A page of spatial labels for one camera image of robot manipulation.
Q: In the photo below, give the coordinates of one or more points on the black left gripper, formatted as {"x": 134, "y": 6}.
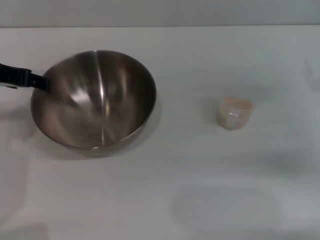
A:
{"x": 15, "y": 76}

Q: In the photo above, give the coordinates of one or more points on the stainless steel mixing bowl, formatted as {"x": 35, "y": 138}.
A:
{"x": 100, "y": 112}

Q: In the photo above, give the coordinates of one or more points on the clear plastic measuring cup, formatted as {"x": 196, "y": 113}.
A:
{"x": 232, "y": 120}

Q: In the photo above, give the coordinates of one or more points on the white uncooked rice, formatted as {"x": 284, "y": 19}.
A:
{"x": 237, "y": 102}

